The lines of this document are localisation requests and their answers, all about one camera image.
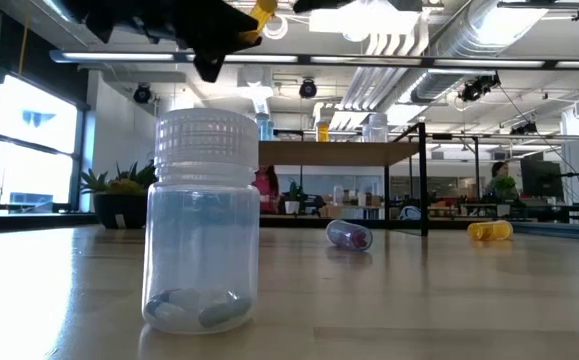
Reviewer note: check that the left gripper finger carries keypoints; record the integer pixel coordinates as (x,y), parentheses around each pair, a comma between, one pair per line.
(241,37)

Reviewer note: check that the amber pill bottle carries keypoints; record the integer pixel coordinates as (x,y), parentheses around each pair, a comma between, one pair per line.
(322,132)
(261,20)
(489,230)

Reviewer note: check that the clear bottle blue white pills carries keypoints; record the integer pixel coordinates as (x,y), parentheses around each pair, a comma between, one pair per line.
(201,225)

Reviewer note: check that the clear vial red pills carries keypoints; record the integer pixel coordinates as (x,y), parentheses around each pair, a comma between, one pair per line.
(349,235)

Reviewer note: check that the background black robot arm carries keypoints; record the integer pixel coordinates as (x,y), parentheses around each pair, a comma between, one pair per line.
(314,202)

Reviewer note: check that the black ceiling speaker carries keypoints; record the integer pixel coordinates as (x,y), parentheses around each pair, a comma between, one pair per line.
(142,94)
(308,89)

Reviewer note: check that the white ceiling light panel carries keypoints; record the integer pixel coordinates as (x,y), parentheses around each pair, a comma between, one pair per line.
(364,20)

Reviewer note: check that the long ceiling light bar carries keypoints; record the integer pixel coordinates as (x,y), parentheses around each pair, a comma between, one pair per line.
(369,60)

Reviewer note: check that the white ribbed ceiling pipes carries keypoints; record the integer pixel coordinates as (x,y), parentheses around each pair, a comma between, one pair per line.
(384,75)

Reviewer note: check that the person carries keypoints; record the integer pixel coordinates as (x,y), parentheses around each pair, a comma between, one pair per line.
(269,192)
(498,170)

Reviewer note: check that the small plant white pot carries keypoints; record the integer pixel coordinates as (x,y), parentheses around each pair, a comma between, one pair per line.
(292,197)

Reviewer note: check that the clear background jar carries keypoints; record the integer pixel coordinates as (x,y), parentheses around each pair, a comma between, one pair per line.
(338,196)

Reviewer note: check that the potted succulent plant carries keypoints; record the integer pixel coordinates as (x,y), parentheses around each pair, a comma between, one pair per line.
(119,210)

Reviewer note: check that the white black round object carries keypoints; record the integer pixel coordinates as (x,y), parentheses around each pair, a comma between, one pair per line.
(410,213)

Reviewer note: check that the green background plant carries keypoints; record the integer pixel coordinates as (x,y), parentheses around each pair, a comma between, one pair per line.
(506,190)

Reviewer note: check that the black monitor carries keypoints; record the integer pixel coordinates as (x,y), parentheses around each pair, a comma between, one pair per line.
(541,177)

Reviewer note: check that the black overhead mount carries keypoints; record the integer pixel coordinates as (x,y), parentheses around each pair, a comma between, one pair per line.
(297,4)

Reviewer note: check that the wooden shelf black metal frame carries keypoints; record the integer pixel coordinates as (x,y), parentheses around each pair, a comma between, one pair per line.
(334,152)

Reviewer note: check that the silver ventilation duct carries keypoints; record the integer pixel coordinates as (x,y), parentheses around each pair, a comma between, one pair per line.
(469,45)

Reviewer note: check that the black ceiling camera cluster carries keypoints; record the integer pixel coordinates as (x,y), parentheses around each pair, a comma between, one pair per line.
(479,89)

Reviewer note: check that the black aluminium table frame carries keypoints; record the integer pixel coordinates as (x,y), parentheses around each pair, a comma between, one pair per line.
(569,232)

